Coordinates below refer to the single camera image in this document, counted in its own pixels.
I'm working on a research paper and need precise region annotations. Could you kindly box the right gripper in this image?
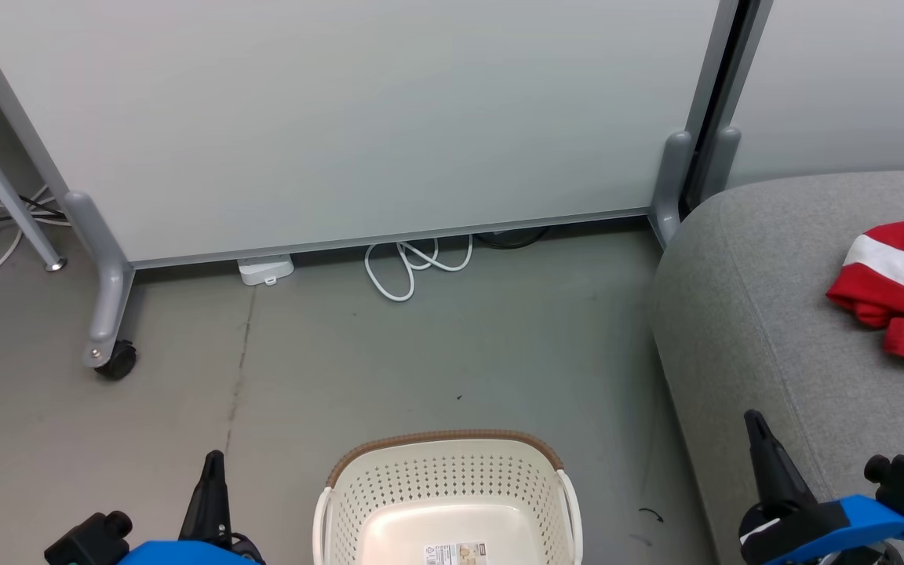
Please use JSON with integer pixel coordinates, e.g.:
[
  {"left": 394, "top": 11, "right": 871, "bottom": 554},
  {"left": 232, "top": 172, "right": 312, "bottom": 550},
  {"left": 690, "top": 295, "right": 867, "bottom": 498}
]
[{"left": 738, "top": 410, "right": 904, "bottom": 565}]

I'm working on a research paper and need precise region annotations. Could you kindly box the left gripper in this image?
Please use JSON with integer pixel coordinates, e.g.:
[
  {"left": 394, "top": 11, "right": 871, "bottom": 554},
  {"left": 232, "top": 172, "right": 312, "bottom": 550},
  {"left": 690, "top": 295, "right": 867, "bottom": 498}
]
[{"left": 118, "top": 450, "right": 266, "bottom": 565}]

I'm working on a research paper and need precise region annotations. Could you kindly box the red garment with white stripe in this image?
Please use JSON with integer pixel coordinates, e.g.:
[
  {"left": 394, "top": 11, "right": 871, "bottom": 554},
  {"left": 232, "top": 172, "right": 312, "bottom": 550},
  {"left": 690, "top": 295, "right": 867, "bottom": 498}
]
[{"left": 826, "top": 218, "right": 904, "bottom": 374}]

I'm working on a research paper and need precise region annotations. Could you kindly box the cream perforated laundry basket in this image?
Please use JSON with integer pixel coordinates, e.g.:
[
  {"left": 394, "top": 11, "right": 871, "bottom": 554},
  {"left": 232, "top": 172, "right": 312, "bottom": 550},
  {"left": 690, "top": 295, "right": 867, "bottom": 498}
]
[{"left": 312, "top": 428, "right": 583, "bottom": 565}]

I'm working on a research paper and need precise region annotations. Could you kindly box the paper label in basket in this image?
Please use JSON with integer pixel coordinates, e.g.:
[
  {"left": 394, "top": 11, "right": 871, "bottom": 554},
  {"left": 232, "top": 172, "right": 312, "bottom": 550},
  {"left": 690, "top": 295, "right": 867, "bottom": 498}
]
[{"left": 423, "top": 541, "right": 488, "bottom": 565}]

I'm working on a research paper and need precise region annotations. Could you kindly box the grey fabric sofa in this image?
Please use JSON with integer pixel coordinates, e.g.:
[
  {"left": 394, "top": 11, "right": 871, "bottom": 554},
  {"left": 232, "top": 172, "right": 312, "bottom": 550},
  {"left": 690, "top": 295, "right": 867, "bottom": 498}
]
[{"left": 651, "top": 167, "right": 904, "bottom": 565}]

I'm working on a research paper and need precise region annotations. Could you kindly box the black caster wheel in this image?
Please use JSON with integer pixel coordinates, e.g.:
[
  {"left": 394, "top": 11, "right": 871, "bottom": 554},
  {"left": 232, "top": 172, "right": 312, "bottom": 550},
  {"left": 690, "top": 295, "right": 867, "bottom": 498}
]
[{"left": 95, "top": 340, "right": 137, "bottom": 381}]

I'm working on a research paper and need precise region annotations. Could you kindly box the white power adapter box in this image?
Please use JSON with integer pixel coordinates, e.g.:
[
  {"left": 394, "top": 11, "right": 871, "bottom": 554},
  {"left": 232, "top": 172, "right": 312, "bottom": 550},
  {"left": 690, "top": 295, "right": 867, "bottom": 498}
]
[{"left": 237, "top": 255, "right": 295, "bottom": 286}]

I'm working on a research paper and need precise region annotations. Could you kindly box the narrow white partition panel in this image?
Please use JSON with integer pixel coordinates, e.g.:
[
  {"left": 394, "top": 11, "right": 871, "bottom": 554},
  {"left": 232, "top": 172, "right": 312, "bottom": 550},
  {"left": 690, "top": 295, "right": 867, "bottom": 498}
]
[{"left": 683, "top": 0, "right": 904, "bottom": 213}]

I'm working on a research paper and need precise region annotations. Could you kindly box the wide white partition panel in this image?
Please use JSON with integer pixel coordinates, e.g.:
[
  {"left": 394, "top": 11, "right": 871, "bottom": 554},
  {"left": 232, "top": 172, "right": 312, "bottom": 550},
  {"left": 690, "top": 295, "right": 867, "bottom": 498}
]
[{"left": 0, "top": 0, "right": 739, "bottom": 370}]

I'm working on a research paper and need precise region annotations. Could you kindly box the white looped floor cable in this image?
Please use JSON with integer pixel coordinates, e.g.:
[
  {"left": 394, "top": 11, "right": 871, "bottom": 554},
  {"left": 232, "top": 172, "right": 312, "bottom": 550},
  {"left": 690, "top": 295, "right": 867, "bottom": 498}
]
[{"left": 364, "top": 234, "right": 474, "bottom": 303}]

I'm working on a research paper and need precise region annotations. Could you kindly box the black floor cable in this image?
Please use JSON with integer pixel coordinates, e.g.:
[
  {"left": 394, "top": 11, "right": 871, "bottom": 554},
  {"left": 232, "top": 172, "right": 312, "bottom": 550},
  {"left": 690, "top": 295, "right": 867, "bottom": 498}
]
[{"left": 472, "top": 226, "right": 551, "bottom": 250}]

